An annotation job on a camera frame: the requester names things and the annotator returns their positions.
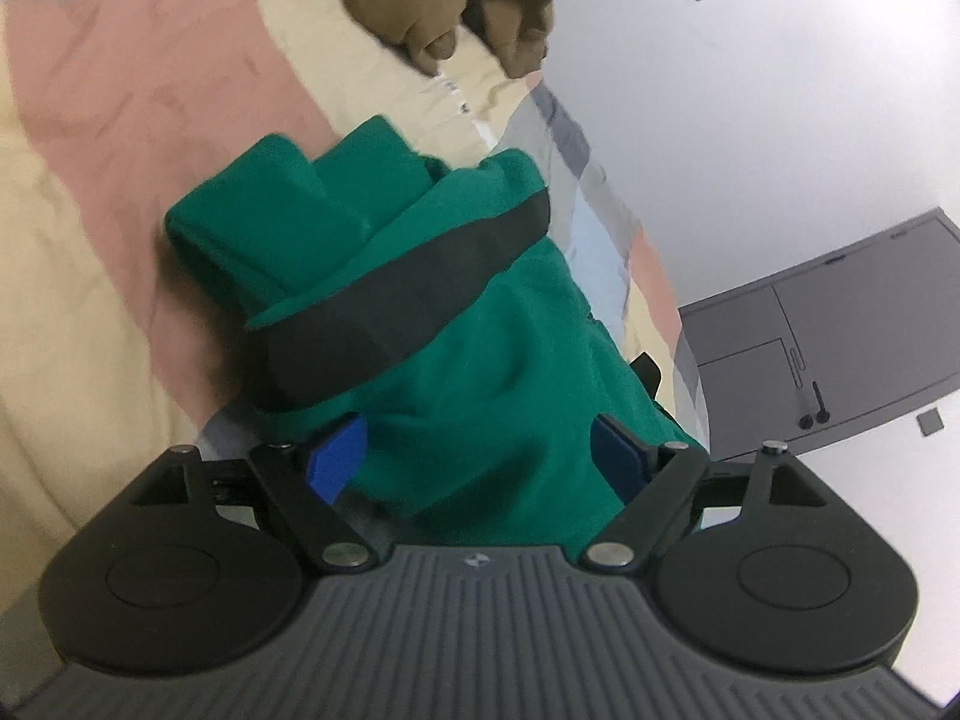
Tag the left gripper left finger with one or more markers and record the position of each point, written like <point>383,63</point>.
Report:
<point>198,562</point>

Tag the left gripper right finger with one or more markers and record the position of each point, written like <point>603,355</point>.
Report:
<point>756,562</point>

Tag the green sweatshirt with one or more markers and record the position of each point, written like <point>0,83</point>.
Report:
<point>379,282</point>

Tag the grey door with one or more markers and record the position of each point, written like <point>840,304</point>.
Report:
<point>875,324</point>

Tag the patchwork checkered quilt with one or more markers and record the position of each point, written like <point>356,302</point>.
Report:
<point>114,109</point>

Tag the black door handle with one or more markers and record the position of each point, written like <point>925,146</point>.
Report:
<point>822,415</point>

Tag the grey switch beside door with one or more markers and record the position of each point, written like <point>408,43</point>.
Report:
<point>930,422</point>

